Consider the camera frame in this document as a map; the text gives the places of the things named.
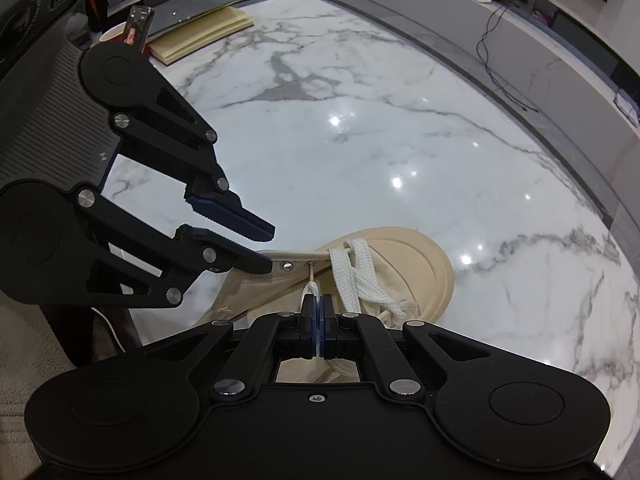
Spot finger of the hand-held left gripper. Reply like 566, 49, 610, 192
74, 185, 274, 308
107, 84, 276, 242

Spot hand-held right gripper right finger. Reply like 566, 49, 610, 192
320, 293, 494, 402

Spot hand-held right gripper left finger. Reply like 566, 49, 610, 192
146, 293, 319, 402

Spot white shoelace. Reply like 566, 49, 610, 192
300, 238, 422, 376

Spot beige canvas shoe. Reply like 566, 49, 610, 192
192, 226, 456, 385

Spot cream cup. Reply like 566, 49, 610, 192
97, 21, 128, 46

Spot black smartphone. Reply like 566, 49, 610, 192
121, 5, 152, 53

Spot beige foam board stack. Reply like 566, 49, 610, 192
145, 6, 255, 66

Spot beige sofa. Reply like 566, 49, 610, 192
0, 290, 101, 480

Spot white tablet device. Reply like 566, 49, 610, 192
614, 89, 640, 123

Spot white cable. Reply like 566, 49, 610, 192
92, 305, 132, 356

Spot black cable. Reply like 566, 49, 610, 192
475, 2, 541, 113

